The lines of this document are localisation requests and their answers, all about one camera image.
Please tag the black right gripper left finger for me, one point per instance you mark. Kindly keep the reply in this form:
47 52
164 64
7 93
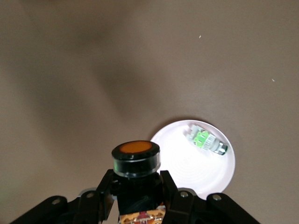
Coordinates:
88 207

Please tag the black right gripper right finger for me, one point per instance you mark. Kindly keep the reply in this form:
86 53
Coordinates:
187 210

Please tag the orange push button switch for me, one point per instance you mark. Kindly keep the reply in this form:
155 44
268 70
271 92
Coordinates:
135 161

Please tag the pink round plate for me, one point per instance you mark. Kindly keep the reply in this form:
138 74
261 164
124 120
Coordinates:
187 168

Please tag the brown table cover mat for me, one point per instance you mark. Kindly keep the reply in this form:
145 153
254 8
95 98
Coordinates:
70 70

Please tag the green push button switch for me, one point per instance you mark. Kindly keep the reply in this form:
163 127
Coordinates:
202 140

